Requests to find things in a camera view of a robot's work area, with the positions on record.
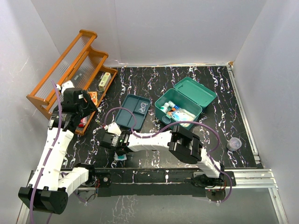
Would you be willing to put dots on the small clear zip bag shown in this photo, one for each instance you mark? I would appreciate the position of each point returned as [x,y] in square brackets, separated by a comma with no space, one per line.
[143,107]

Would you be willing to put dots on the orange snack packet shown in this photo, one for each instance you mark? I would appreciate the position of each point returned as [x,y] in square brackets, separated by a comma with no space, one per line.
[94,96]

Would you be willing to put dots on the dark teal divided tray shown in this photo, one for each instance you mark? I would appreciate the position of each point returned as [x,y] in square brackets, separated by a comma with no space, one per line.
[132,103]

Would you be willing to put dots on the white bottle green label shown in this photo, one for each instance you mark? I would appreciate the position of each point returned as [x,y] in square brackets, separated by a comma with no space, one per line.
[165,107]

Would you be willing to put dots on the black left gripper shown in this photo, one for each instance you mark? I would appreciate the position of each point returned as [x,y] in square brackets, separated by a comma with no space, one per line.
[89,108]

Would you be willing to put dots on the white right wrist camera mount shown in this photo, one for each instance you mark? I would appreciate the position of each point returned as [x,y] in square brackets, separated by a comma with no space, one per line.
[112,128]

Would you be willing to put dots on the aluminium frame rail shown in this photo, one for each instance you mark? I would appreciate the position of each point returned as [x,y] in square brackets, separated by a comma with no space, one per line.
[245,179]

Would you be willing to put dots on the red white small packet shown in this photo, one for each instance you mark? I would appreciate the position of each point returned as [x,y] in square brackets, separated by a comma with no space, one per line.
[83,122]

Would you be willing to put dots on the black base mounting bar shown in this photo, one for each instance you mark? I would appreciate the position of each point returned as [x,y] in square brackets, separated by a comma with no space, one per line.
[108,182]

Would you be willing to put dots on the teal white sachet packet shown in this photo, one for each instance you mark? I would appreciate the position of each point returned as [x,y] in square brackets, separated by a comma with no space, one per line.
[120,157]

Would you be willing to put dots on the alcohol wipes plastic bag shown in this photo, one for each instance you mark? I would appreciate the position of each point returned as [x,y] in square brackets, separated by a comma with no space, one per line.
[181,115]

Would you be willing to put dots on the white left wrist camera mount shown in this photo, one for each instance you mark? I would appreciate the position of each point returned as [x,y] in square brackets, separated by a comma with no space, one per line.
[66,85]

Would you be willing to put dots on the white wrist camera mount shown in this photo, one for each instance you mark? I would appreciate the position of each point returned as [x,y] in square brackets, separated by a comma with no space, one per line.
[112,128]
[66,85]

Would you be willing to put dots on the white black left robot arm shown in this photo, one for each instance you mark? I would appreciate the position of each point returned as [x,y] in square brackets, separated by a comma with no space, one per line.
[51,163]

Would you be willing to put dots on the teal medicine kit box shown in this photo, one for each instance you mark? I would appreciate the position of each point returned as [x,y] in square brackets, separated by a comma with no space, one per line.
[187,94]

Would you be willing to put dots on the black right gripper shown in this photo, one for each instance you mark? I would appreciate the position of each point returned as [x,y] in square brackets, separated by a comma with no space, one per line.
[118,154]

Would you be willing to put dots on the yellow white small box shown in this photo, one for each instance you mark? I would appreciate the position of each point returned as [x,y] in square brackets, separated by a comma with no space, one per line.
[105,80]

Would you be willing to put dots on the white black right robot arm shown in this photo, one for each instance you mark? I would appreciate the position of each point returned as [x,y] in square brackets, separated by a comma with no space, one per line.
[180,142]

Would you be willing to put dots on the orange wooden shelf rack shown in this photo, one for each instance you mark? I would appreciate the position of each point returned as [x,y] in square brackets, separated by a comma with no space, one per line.
[79,63]

